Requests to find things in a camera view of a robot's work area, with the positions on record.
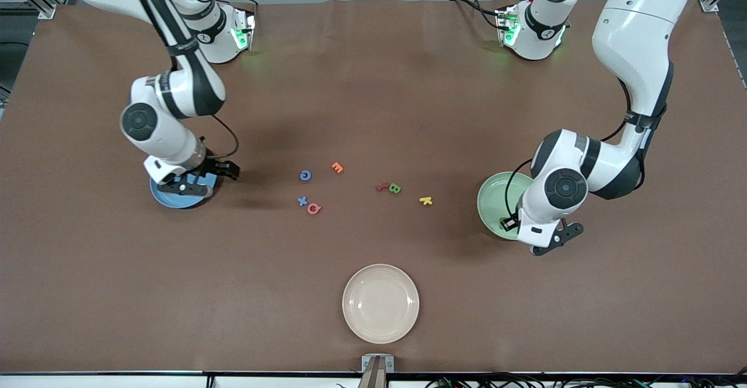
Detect black left arm base cable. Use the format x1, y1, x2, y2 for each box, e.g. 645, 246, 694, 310
449, 0, 507, 30

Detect light green plate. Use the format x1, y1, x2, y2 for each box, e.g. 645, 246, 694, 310
477, 171, 535, 241

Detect beige plate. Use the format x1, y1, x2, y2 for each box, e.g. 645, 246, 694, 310
342, 264, 420, 345

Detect white table frame edge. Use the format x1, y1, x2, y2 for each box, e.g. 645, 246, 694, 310
0, 373, 747, 388

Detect blue plate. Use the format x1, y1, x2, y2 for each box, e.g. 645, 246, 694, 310
150, 169, 219, 209

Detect black cable bundle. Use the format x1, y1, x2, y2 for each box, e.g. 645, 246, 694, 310
423, 370, 747, 388

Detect brown table cover sheet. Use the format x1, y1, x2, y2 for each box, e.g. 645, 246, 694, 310
0, 0, 747, 375

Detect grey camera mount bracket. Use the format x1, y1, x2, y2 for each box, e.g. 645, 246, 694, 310
361, 354, 396, 388

